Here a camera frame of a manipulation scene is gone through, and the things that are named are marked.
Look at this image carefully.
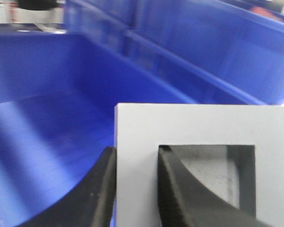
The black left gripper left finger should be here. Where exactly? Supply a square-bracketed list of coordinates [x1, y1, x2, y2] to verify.
[21, 147, 116, 227]

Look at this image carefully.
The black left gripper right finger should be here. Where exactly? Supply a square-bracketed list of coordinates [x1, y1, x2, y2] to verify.
[157, 145, 268, 227]

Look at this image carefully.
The gray hollow square base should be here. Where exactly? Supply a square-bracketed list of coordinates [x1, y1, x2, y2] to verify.
[115, 103, 284, 227]

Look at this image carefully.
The large blue target bin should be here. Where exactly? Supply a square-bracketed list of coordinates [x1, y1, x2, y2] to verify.
[0, 33, 194, 227]

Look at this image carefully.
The blue bin behind target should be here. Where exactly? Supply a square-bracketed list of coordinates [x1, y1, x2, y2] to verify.
[64, 0, 284, 105]

